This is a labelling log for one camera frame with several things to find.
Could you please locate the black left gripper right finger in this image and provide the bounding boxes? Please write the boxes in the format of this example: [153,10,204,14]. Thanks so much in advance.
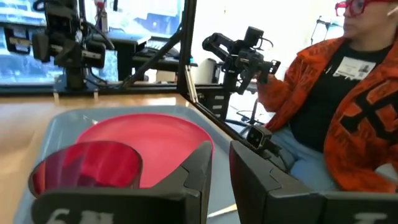
[229,139,325,224]

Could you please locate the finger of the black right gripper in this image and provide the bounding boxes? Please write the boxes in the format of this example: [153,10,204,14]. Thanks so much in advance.
[68,46,83,68]
[55,46,70,68]

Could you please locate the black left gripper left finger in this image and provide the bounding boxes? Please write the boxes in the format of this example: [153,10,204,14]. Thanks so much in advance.
[151,141,215,224]

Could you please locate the spoon with orange handle tip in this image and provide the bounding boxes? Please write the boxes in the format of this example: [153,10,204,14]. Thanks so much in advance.
[206,203,239,218]

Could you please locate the pink round plate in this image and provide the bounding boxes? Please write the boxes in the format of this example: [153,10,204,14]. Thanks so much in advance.
[74,112,215,190]

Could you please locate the red translucent cup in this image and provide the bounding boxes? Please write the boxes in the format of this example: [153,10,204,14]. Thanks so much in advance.
[27,140,144,198]

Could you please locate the blue plastic tray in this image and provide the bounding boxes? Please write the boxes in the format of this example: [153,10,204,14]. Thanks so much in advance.
[12,105,242,224]

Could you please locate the black desk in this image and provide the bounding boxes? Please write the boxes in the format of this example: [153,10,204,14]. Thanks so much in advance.
[93,30,199,82]

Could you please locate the black box with white labels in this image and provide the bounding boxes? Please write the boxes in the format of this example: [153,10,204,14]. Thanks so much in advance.
[198,85,233,121]

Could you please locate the white bucket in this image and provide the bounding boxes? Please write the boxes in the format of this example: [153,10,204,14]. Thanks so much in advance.
[194,58,220,85]

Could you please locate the orange patterned jacket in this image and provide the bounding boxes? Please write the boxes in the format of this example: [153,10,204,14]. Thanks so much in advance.
[256,30,398,194]

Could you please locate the white name badge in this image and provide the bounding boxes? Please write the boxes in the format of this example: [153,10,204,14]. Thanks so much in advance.
[332,55,377,81]

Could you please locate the person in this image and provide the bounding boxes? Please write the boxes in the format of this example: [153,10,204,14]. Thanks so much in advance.
[256,0,398,194]

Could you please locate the red glasses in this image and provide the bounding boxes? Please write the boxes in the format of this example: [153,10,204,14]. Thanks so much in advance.
[335,0,392,17]

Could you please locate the small black camera box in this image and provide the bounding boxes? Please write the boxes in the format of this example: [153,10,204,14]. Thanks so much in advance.
[246,124,274,152]

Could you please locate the silver bracket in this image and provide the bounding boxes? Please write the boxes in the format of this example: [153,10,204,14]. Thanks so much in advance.
[184,64,199,104]

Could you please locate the black aluminium frame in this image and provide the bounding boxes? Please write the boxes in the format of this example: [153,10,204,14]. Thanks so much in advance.
[0,0,289,172]

